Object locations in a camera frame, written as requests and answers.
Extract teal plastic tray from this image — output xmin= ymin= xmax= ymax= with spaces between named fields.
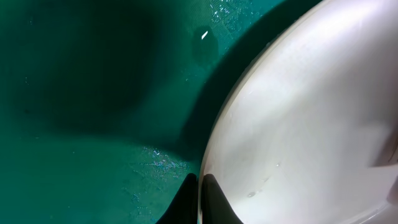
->
xmin=1 ymin=0 xmax=315 ymax=223

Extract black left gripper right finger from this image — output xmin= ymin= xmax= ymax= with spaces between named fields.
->
xmin=201 ymin=174 xmax=243 ymax=224

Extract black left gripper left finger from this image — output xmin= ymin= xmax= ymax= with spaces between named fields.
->
xmin=156 ymin=173 xmax=198 ymax=224

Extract pink plate with stain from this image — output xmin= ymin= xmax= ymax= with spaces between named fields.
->
xmin=198 ymin=0 xmax=397 ymax=224

